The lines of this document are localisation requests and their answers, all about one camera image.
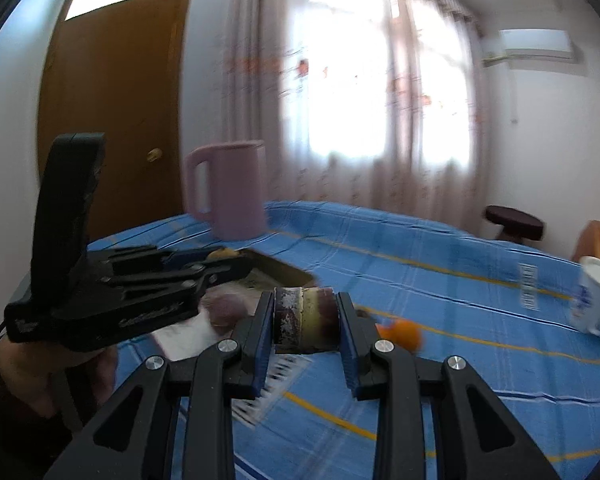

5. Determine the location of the dark round stool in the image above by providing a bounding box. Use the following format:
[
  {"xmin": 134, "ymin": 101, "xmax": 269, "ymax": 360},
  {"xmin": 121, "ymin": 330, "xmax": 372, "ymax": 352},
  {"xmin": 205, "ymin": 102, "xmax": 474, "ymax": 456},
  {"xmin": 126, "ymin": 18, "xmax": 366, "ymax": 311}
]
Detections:
[{"xmin": 484, "ymin": 205, "xmax": 545, "ymax": 246}]

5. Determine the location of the person's left forearm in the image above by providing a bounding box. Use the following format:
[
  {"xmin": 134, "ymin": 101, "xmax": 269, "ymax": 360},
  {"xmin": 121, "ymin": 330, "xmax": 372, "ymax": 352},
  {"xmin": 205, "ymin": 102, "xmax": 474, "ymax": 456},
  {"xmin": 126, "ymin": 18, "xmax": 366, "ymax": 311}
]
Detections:
[{"xmin": 0, "ymin": 340, "xmax": 86, "ymax": 480}]

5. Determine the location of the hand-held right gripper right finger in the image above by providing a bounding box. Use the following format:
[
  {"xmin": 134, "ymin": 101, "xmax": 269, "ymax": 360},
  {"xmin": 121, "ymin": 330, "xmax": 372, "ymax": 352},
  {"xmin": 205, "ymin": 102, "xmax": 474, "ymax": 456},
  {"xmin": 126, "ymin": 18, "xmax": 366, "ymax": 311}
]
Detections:
[{"xmin": 335, "ymin": 292, "xmax": 561, "ymax": 480}]

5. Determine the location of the orange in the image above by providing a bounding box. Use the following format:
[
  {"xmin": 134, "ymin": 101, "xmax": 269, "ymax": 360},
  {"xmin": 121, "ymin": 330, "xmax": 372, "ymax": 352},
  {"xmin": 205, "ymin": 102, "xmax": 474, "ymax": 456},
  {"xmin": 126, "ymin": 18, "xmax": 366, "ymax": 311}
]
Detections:
[{"xmin": 380, "ymin": 319, "xmax": 425, "ymax": 353}]

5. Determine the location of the white air conditioner cable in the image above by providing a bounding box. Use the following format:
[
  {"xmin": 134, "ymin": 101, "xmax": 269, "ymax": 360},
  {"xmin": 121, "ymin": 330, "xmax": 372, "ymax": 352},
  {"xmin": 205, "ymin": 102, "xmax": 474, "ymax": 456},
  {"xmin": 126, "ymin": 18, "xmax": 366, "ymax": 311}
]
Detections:
[{"xmin": 509, "ymin": 62, "xmax": 520, "ymax": 125}]

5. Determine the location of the purple round fruit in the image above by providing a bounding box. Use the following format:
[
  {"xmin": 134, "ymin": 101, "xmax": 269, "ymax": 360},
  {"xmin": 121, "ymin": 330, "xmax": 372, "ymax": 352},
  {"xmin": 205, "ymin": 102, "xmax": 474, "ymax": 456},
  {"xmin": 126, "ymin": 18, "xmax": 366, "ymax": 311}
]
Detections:
[{"xmin": 200, "ymin": 287, "xmax": 255, "ymax": 333}]

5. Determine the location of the brown wooden door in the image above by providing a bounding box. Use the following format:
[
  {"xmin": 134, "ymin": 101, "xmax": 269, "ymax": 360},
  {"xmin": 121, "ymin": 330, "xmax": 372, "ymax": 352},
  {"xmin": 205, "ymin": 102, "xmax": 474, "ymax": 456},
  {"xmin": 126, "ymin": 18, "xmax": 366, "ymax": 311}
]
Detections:
[{"xmin": 37, "ymin": 0, "xmax": 191, "ymax": 246}]

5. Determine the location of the white air conditioner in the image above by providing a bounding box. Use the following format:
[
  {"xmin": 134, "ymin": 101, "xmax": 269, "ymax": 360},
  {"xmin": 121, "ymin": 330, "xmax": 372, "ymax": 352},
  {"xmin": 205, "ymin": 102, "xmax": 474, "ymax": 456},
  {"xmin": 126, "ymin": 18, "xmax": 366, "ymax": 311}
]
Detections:
[{"xmin": 482, "ymin": 29, "xmax": 578, "ymax": 66}]

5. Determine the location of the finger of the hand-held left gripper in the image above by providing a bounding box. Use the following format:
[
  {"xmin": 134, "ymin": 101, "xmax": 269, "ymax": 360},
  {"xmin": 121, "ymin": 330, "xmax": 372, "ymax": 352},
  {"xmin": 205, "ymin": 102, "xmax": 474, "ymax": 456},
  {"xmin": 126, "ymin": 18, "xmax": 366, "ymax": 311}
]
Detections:
[
  {"xmin": 100, "ymin": 255, "xmax": 255, "ymax": 311},
  {"xmin": 85, "ymin": 245, "xmax": 221, "ymax": 273}
]

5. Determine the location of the pink electric kettle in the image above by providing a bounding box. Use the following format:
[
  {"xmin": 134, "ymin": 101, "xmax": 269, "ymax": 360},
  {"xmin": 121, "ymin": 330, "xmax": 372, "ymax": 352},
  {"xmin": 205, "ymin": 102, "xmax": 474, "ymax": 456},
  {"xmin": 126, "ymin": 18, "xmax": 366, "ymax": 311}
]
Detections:
[{"xmin": 182, "ymin": 140, "xmax": 268, "ymax": 241}]

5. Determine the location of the white blue printed mug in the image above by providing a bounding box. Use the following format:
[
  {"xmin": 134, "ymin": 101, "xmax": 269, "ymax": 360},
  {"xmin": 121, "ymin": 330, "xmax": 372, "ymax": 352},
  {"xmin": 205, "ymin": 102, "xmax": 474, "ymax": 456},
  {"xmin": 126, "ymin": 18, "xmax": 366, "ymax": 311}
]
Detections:
[{"xmin": 569, "ymin": 256, "xmax": 600, "ymax": 337}]

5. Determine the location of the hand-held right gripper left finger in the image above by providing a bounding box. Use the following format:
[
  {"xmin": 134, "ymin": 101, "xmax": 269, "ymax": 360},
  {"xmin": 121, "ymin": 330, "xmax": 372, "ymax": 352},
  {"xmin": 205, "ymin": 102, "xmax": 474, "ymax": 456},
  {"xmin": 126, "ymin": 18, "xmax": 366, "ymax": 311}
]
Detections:
[{"xmin": 44, "ymin": 290, "xmax": 276, "ymax": 480}]

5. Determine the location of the blue plaid bedsheet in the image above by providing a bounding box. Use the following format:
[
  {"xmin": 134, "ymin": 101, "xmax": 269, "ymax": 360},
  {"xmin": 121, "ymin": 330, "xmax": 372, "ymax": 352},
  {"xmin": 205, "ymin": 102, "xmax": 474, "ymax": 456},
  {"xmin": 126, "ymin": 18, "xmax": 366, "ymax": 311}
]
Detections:
[{"xmin": 82, "ymin": 200, "xmax": 600, "ymax": 480}]

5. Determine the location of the pale floral curtain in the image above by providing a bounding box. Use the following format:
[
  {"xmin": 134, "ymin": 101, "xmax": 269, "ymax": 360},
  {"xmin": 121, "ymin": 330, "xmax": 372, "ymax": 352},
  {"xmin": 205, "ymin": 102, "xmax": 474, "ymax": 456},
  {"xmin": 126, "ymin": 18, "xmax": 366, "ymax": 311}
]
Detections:
[{"xmin": 217, "ymin": 0, "xmax": 483, "ymax": 248}]

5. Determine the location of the white paper card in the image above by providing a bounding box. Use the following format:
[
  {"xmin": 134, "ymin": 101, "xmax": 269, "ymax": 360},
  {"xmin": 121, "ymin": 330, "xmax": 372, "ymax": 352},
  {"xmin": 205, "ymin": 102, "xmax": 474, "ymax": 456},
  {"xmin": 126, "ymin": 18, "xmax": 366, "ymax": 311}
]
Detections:
[{"xmin": 155, "ymin": 317, "xmax": 221, "ymax": 361}]

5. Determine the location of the pink tin box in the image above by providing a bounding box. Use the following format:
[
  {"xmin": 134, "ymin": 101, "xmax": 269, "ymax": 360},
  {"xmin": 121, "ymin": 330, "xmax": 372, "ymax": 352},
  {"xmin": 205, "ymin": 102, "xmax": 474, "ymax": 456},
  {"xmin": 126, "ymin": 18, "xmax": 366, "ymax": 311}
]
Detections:
[{"xmin": 152, "ymin": 246, "xmax": 317, "ymax": 363}]

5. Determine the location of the person's left hand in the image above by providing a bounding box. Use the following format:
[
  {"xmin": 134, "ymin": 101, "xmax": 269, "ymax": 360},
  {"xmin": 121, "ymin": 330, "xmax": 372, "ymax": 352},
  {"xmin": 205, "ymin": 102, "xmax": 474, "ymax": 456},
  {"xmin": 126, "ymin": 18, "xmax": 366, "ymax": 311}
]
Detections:
[{"xmin": 0, "ymin": 340, "xmax": 119, "ymax": 418}]

